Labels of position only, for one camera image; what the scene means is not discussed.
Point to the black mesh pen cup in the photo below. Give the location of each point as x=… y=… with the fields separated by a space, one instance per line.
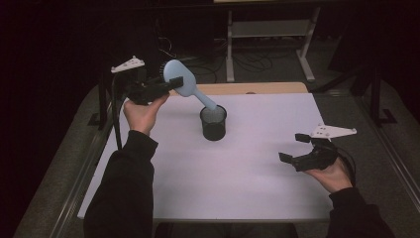
x=213 y=127

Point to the person's left hand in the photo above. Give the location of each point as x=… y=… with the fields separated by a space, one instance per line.
x=142 y=115

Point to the light blue hairbrush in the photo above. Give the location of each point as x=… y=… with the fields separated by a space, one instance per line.
x=175 y=68

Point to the white table mat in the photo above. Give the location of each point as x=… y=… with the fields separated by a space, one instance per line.
x=231 y=178

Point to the metal floor rail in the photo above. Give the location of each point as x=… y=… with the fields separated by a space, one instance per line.
x=396 y=165
x=71 y=205

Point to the wooden table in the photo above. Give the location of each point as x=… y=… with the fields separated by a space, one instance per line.
x=251 y=88

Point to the black metal stand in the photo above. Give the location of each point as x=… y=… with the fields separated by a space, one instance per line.
x=102 y=99
x=375 y=95

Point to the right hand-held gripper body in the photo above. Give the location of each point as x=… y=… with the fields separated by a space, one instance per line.
x=317 y=160

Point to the person's right hand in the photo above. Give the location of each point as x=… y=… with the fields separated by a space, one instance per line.
x=333 y=177

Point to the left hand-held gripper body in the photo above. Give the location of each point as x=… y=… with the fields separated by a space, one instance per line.
x=143 y=92

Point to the white metal stand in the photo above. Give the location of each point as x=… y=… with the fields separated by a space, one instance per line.
x=269 y=29

